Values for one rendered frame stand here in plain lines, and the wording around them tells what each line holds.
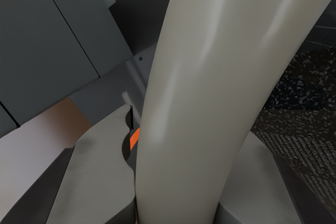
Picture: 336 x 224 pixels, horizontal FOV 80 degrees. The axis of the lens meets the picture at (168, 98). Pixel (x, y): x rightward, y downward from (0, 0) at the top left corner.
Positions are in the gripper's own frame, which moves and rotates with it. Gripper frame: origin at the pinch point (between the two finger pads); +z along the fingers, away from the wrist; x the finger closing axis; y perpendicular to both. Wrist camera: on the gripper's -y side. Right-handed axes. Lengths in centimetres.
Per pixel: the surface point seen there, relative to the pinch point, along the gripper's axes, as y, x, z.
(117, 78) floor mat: 42, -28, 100
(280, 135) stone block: 22.4, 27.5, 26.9
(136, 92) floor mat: 49, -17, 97
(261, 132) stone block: 24.7, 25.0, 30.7
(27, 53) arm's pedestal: 10, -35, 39
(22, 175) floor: 137, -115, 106
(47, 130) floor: 88, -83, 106
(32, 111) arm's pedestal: 19.6, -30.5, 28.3
